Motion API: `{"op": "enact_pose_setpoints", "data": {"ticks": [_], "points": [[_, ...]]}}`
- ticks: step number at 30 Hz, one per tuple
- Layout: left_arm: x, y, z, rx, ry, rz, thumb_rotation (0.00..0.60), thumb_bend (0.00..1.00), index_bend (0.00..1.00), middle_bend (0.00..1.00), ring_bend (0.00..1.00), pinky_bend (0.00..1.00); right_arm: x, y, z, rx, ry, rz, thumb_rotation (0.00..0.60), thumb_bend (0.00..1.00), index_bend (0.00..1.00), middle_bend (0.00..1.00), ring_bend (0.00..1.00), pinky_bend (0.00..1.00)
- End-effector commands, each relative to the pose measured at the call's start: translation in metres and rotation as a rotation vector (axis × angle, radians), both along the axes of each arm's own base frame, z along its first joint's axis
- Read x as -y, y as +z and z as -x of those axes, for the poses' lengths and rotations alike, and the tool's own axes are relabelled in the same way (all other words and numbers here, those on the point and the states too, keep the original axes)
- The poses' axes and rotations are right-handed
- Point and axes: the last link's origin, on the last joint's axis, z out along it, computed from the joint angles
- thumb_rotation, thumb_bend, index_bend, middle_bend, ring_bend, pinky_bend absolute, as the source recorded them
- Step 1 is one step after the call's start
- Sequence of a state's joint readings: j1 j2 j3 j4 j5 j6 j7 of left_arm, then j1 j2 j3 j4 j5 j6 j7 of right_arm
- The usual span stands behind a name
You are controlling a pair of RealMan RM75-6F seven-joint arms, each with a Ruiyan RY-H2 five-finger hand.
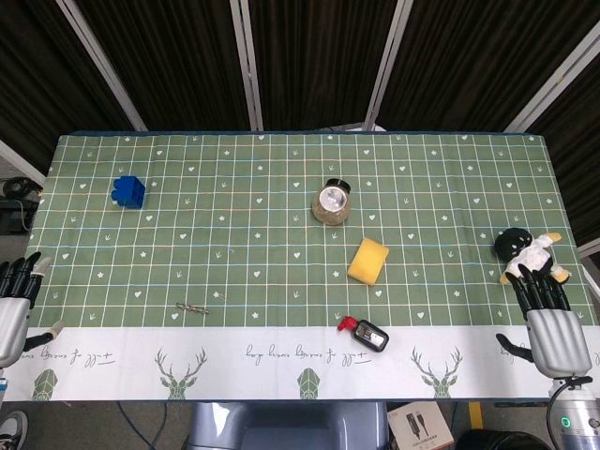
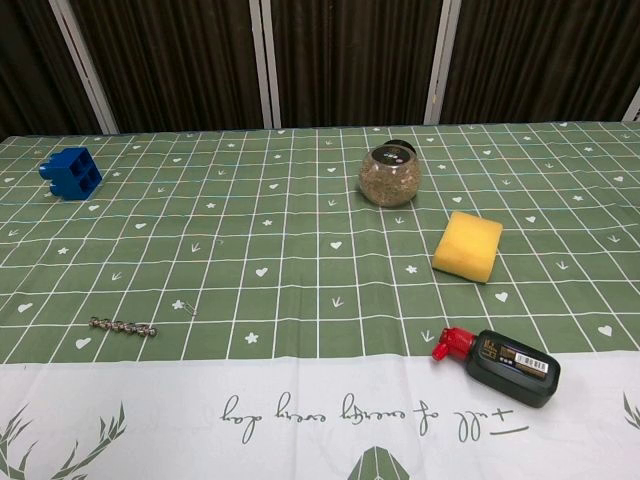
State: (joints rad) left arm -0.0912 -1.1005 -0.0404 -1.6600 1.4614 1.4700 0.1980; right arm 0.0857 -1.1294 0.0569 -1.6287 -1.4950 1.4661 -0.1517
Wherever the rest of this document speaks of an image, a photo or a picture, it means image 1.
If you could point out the black equipment box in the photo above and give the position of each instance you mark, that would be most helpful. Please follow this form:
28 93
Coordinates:
14 216

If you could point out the white cardboard product box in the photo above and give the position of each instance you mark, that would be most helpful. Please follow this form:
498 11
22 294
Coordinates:
419 424

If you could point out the round glass jar black lid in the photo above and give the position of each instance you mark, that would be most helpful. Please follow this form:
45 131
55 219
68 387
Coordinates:
332 204

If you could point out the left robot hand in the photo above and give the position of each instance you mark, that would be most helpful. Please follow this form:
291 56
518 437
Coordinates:
11 323

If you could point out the black white penguin plush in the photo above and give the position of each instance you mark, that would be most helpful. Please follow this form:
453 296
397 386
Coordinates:
529 253

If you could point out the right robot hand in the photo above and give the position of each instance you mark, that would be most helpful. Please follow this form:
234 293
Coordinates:
558 342

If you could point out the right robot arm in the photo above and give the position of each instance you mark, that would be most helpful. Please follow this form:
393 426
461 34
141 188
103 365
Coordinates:
579 417

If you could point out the yellow sponge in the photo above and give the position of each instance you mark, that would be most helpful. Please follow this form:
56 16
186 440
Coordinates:
368 261

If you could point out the white partition post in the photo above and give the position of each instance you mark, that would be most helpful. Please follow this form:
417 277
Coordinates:
104 65
387 65
23 161
558 86
246 65

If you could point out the black round bin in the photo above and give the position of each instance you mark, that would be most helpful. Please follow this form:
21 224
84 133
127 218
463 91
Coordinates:
506 441

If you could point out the small metal paper clip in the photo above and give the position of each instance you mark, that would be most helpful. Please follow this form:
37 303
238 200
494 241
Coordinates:
219 295

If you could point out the grey sneaker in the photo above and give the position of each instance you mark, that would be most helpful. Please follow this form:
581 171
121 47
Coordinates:
11 429

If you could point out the black ink bottle red cap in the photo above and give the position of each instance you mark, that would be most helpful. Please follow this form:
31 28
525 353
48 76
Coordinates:
370 335

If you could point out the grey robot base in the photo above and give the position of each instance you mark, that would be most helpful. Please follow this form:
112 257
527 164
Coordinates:
286 426

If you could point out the dark ribbed partition panel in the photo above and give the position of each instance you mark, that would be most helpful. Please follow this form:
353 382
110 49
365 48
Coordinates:
478 56
581 154
319 61
173 61
37 70

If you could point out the blue toy building block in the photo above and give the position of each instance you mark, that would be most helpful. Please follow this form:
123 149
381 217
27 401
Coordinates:
130 193

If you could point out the green checked tablecloth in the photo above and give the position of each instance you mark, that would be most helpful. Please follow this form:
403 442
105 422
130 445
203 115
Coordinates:
281 234

